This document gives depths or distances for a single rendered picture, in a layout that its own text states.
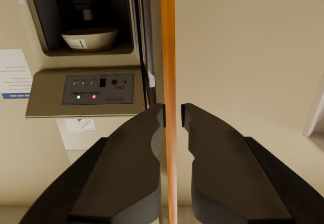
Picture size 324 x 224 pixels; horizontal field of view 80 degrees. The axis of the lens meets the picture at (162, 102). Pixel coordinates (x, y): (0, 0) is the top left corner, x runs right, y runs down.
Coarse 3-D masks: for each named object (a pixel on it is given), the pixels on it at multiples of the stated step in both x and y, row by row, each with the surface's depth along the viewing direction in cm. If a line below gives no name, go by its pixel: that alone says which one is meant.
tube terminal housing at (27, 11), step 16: (32, 0) 51; (32, 16) 53; (32, 32) 52; (32, 48) 54; (64, 48) 64; (112, 48) 62; (128, 48) 61; (48, 64) 56; (64, 64) 56; (80, 64) 56; (96, 64) 56; (112, 64) 56; (128, 64) 56; (64, 128) 67; (96, 128) 66; (112, 128) 66; (64, 144) 70; (80, 144) 70
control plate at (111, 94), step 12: (72, 84) 53; (96, 84) 53; (108, 84) 53; (120, 84) 53; (132, 84) 52; (72, 96) 52; (84, 96) 52; (96, 96) 52; (108, 96) 52; (120, 96) 52; (132, 96) 51
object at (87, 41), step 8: (64, 32) 61; (72, 32) 65; (80, 32) 67; (88, 32) 68; (96, 32) 69; (104, 32) 56; (112, 32) 58; (72, 40) 55; (80, 40) 55; (88, 40) 55; (96, 40) 56; (104, 40) 57; (112, 40) 60; (72, 48) 58; (80, 48) 57; (88, 48) 57; (96, 48) 58; (104, 48) 59
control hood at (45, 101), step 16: (48, 80) 54; (64, 80) 54; (32, 96) 53; (48, 96) 53; (32, 112) 51; (48, 112) 51; (64, 112) 51; (80, 112) 51; (96, 112) 51; (112, 112) 50; (128, 112) 50
